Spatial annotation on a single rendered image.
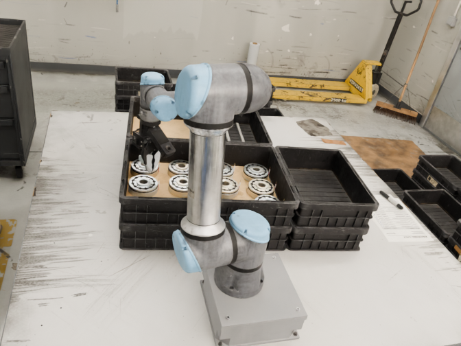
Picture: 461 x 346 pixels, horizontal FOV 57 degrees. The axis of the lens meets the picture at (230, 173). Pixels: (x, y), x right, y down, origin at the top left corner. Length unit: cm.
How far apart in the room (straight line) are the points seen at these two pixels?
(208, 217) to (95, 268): 54
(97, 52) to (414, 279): 393
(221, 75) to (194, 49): 397
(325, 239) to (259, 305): 47
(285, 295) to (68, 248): 73
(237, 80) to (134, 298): 75
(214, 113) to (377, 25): 481
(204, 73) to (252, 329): 71
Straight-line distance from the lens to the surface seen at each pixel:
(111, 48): 481
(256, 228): 113
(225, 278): 124
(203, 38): 487
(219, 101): 92
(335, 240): 163
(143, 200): 136
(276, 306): 127
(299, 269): 155
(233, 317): 121
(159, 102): 128
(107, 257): 149
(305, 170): 185
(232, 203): 139
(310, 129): 253
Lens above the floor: 174
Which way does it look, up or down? 32 degrees down
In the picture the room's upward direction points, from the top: 10 degrees clockwise
